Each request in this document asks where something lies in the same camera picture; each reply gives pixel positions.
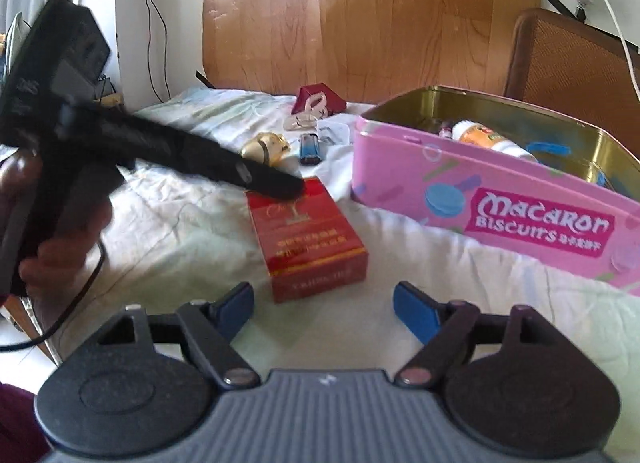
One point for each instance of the gold round trinket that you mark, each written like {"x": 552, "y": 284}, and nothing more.
{"x": 262, "y": 147}

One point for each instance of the wooden headboard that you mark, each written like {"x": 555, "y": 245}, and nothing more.
{"x": 370, "y": 18}

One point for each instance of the gold metal tin box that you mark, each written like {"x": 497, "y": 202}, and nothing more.
{"x": 400, "y": 168}

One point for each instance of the white bottle with orange label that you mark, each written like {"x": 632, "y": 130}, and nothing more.
{"x": 480, "y": 135}

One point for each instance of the pale bed sheet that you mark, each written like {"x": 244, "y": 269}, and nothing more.
{"x": 175, "y": 223}

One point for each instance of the blue lighter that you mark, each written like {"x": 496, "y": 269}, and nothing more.
{"x": 310, "y": 149}

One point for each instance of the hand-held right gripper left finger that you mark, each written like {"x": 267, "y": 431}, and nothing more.
{"x": 235, "y": 305}

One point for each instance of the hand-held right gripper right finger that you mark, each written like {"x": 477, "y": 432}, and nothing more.
{"x": 415, "y": 310}

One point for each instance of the brown woven chair cushion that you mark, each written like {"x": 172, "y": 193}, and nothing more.
{"x": 575, "y": 63}

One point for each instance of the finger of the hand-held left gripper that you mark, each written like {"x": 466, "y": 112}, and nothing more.
{"x": 200, "y": 153}

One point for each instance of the person's dark red clothing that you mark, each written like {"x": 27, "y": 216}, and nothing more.
{"x": 15, "y": 418}

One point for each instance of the dark red small box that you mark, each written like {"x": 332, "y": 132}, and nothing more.
{"x": 331, "y": 99}

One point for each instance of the red cigarette box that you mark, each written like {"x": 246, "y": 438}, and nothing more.
{"x": 310, "y": 248}

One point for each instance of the person's left hand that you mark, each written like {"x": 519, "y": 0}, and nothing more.
{"x": 75, "y": 245}

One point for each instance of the clear plastic wrapper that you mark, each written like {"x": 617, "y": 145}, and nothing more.
{"x": 337, "y": 132}

